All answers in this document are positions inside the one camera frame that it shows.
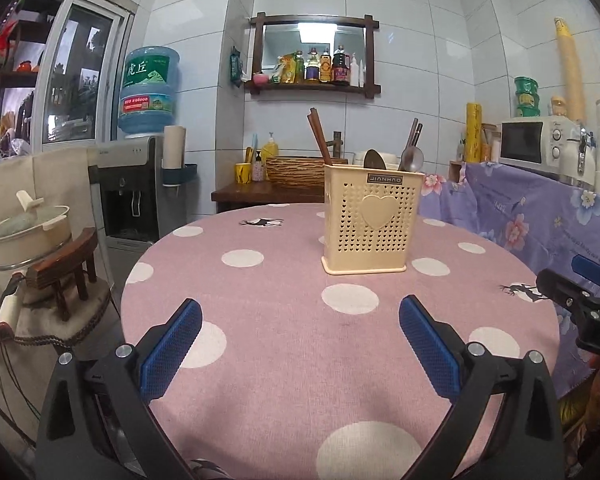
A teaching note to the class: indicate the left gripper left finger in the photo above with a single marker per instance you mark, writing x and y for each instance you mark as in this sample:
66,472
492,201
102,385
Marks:
131,382

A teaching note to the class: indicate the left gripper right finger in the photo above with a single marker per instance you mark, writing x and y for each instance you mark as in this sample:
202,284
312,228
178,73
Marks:
465,374

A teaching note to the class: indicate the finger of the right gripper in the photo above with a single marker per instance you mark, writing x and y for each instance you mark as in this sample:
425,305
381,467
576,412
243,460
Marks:
586,268
562,291

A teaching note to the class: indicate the translucent plastic spoon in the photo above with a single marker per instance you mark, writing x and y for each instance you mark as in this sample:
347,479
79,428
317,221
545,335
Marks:
412,159

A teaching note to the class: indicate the dark wooden chopstick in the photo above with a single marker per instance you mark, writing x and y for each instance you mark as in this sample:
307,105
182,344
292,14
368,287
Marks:
320,135

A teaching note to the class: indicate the purple floral cloth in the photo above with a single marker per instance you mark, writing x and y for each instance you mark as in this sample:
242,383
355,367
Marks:
530,219

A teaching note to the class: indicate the small wooden stool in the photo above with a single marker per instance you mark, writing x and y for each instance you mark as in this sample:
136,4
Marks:
76,259

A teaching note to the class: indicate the white microwave oven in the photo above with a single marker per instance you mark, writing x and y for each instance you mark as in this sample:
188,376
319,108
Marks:
536,143

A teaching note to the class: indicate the pink polka dot tablecloth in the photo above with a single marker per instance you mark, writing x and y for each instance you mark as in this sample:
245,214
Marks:
299,374

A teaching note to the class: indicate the white pot with lid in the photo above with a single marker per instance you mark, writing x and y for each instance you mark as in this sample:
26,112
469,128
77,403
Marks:
36,232

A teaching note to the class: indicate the black water dispenser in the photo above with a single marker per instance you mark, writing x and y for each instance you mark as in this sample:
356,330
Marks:
141,200

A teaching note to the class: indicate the cream plastic utensil holder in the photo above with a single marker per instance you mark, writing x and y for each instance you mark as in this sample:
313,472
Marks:
369,219

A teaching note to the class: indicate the stacked green bowls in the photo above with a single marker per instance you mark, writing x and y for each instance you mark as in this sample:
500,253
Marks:
527,97

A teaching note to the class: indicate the yellow wrap roll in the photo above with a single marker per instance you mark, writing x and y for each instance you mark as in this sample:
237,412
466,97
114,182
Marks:
473,138

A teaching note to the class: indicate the dark wooden counter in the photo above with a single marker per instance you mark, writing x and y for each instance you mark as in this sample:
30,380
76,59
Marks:
238,196

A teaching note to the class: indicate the yellow mug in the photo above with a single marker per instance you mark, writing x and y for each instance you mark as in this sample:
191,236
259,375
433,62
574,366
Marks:
243,172

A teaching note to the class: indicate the white paper towel roll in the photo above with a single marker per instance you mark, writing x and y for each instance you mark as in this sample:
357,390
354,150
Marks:
174,139

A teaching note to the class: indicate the bronze faucet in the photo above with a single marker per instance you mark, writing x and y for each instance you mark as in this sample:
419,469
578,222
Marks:
336,144

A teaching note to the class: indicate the woven basin sink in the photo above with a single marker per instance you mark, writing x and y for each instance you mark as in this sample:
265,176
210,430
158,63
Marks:
296,172

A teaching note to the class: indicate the yellow soap dispenser bottle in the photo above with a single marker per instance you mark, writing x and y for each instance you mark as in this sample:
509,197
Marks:
269,149

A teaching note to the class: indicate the blue water jug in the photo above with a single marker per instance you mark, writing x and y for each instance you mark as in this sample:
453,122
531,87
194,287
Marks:
150,80

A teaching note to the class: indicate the wooden framed mirror shelf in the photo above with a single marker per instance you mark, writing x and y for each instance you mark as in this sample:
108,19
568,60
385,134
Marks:
314,53

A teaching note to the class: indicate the green hanging packet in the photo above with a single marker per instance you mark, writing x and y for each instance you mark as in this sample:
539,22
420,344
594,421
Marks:
235,67

